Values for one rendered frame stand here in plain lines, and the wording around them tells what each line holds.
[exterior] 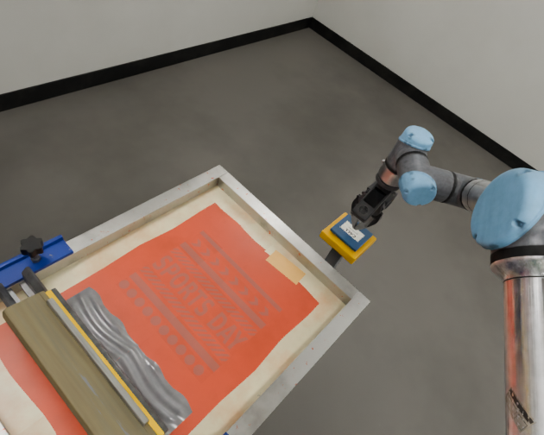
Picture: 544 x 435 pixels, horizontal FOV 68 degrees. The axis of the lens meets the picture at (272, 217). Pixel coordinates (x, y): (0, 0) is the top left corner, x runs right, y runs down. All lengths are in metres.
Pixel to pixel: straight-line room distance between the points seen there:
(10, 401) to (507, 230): 0.87
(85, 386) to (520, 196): 0.73
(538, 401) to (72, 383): 0.68
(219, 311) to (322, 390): 1.15
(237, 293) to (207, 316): 0.10
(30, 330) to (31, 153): 1.92
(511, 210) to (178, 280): 0.73
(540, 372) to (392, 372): 1.73
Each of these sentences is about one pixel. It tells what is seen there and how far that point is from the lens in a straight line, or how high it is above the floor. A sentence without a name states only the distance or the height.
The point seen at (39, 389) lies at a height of 0.96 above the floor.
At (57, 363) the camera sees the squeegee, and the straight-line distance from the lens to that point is 0.84.
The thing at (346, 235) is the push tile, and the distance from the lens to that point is 1.23.
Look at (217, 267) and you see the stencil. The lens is 1.05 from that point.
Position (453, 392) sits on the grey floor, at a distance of 2.43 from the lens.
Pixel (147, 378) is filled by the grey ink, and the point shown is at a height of 0.96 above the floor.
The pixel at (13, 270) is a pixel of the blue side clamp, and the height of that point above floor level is 1.00.
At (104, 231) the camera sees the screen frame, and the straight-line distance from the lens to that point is 1.05.
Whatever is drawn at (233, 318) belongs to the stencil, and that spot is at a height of 0.96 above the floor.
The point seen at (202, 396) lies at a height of 0.96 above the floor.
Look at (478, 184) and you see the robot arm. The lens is 0.97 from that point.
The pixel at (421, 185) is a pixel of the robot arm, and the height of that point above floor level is 1.32.
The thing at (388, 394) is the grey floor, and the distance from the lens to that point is 2.22.
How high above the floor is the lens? 1.84
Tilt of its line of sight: 48 degrees down
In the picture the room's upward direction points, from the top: 23 degrees clockwise
